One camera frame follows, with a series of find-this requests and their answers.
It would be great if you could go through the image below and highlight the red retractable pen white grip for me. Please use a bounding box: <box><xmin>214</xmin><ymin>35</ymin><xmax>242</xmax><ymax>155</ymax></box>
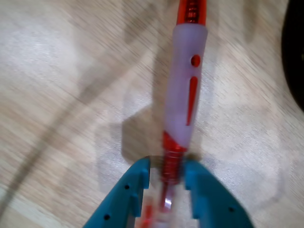
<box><xmin>141</xmin><ymin>0</ymin><xmax>210</xmax><ymax>228</ymax></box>

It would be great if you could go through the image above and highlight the black mesh pen holder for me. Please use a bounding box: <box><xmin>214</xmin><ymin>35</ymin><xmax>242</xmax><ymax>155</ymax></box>
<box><xmin>281</xmin><ymin>0</ymin><xmax>304</xmax><ymax>108</ymax></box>

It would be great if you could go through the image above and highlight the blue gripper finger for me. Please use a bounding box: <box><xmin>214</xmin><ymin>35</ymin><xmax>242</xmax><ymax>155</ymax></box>
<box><xmin>82</xmin><ymin>157</ymin><xmax>152</xmax><ymax>228</ymax></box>
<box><xmin>183</xmin><ymin>160</ymin><xmax>255</xmax><ymax>228</ymax></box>

